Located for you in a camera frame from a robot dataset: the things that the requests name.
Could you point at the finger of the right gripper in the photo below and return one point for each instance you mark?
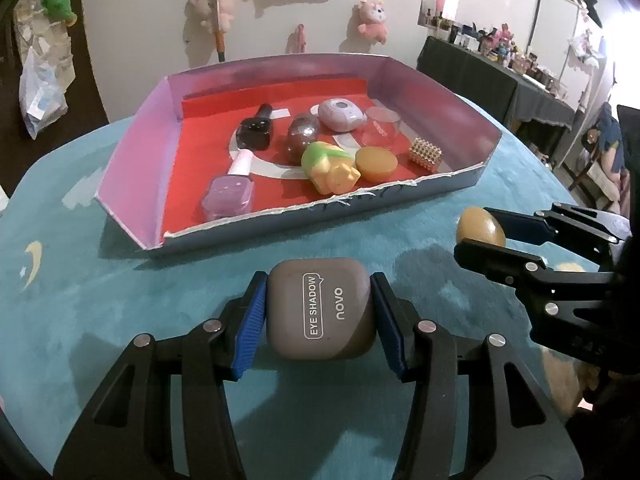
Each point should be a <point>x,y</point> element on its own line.
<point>596,235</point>
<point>569,311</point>

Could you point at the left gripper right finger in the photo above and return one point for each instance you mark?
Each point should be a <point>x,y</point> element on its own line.
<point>513,429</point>

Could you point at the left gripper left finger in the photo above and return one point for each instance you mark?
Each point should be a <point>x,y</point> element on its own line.
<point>161,411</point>

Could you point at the amber dome soap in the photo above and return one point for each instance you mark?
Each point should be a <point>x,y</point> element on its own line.
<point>476,223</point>
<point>376,165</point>

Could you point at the brown eye shadow case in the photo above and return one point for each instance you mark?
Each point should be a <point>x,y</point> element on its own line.
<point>319,309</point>

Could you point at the amber dome soap front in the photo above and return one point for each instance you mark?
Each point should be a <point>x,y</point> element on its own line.
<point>376,165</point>

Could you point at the clear plastic cup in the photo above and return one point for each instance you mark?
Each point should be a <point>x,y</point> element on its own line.
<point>381,128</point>

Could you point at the purple nail polish bottle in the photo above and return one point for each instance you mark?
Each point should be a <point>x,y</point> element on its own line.
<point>232,193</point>

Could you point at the yellow green capybara toy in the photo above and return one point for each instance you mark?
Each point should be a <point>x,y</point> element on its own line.
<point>331,170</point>

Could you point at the lilac round case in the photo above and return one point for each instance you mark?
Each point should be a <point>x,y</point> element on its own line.
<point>340,115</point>

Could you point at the silver shiny egg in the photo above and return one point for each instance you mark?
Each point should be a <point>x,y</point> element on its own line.
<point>304,130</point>

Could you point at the black nail polish bottle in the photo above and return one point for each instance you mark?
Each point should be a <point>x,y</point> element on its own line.
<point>254,133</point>

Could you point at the teal moon star blanket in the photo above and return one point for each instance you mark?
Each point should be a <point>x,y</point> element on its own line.
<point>75,290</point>

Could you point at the dark cloth covered table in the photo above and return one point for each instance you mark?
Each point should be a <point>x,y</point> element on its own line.
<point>534,115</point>

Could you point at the pink cardboard tray box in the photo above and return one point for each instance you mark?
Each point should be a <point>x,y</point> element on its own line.
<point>183,137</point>

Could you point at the pink plush toy right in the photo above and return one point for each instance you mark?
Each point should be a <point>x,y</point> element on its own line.
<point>372,21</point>

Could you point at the pink plush toy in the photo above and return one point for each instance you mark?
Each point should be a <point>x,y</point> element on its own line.
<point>205,10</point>
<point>372,21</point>

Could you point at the dark brown door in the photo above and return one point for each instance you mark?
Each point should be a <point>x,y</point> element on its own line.
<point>23,25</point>

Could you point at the white plastic bag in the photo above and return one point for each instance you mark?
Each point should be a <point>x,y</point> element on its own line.
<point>42,98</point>

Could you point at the green dinosaur plush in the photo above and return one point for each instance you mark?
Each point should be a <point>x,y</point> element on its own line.
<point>60,11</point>

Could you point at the pink plush toy centre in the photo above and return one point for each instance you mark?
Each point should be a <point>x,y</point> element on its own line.
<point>205,10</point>

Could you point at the pink broom handle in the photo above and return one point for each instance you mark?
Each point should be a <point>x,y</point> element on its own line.
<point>299,41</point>

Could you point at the orange grey mop handle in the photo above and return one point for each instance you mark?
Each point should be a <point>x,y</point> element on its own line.
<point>217,29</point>

